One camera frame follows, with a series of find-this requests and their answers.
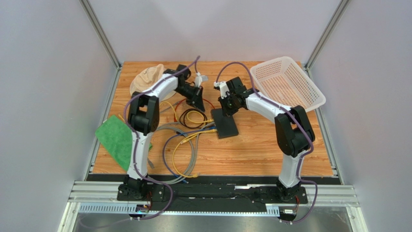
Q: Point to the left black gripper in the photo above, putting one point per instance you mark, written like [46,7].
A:
[196,98]

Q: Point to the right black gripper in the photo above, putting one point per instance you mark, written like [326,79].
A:
[226,103]

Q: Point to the black network switch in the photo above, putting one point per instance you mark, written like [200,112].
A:
[225,125]

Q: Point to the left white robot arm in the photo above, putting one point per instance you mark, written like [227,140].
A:
[144,117]

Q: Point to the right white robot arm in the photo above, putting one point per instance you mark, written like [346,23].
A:
[294,132]

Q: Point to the white plastic basket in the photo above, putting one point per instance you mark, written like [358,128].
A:
[284,81]

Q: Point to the beige bucket hat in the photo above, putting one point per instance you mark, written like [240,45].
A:
[146,78]

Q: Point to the green microfiber cloth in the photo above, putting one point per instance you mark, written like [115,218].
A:
[116,138]

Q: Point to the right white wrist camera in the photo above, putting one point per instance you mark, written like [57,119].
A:
[223,88]

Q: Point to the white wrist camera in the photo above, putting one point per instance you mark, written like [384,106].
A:
[199,79]
[223,88]

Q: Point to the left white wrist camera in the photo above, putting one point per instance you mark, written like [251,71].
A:
[199,79]

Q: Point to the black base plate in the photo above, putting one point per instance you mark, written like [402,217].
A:
[220,194]

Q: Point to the aluminium frame rail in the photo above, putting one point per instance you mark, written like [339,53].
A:
[93,206]

